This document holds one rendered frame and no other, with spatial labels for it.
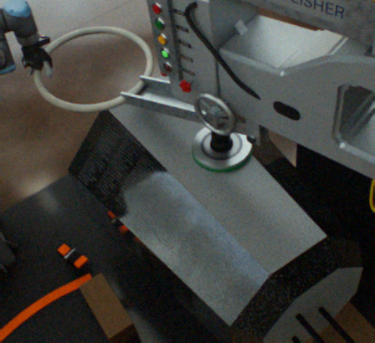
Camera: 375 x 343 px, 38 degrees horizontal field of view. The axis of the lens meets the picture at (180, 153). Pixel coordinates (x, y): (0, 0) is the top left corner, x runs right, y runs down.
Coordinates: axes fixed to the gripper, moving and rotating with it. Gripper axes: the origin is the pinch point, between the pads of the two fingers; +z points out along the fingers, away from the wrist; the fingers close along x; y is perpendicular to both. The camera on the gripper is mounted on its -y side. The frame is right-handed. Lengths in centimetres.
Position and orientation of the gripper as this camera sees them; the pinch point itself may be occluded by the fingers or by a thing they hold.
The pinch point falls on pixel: (44, 73)
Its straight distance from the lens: 240.5
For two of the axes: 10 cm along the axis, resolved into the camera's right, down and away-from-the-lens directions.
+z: 0.7, 6.1, 7.9
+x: 9.8, 0.9, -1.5
